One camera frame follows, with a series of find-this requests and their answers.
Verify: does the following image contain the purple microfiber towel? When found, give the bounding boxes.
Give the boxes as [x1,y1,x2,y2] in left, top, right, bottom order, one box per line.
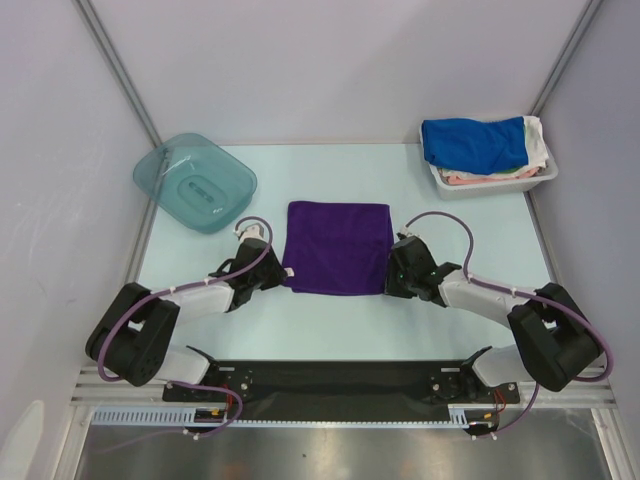
[282,201,394,296]

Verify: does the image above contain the blue towel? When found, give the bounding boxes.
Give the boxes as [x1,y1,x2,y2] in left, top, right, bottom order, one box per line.
[420,117,529,175]

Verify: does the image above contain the green microfiber towel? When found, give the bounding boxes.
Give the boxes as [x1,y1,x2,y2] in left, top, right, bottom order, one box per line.
[497,166,529,176]

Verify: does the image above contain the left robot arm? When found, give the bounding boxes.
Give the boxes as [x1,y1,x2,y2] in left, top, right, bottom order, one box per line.
[85,238,293,400]

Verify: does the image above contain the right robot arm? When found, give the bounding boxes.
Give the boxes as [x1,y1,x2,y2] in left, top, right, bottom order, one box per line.
[384,236,605,402]

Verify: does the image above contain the pink towel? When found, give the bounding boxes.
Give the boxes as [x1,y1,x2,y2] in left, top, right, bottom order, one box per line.
[441,169,539,186]

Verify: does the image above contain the translucent blue plastic tray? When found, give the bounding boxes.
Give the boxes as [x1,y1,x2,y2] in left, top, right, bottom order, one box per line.
[133,133,258,234]

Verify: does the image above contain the white plastic basket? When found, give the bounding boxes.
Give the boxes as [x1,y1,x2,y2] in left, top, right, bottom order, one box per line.
[419,126,558,200]

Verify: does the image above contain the white towel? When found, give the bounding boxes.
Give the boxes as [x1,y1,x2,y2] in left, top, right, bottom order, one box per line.
[523,116,549,168]

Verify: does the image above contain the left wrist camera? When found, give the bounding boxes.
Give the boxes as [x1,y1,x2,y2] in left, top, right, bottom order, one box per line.
[234,223,265,242]

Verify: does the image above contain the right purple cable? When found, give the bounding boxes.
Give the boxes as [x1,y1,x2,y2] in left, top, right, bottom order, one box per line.
[397,210,617,441]

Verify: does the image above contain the purple cable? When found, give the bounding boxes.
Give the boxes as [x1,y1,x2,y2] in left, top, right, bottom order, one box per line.
[98,215,274,441]
[397,210,617,441]

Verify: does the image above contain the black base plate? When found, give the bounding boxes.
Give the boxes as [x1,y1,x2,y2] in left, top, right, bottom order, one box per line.
[162,360,520,423]

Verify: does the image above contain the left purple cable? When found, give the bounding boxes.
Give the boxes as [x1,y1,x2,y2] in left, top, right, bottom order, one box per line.
[98,215,274,441]

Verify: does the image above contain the white slotted cable duct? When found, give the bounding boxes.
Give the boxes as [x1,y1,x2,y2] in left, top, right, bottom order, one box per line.
[91,406,469,429]

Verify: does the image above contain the aluminium rail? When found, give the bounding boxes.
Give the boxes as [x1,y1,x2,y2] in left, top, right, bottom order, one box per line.
[70,366,617,409]

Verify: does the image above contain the left aluminium frame post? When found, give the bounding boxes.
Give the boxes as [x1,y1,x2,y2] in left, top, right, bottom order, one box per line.
[73,0,163,148]

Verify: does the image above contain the aluminium frame post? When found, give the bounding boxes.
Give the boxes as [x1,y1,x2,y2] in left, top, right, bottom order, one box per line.
[530,0,605,116]
[73,0,163,148]

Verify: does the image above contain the right aluminium frame post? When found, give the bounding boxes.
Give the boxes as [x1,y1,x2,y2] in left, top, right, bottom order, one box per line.
[530,0,605,116]

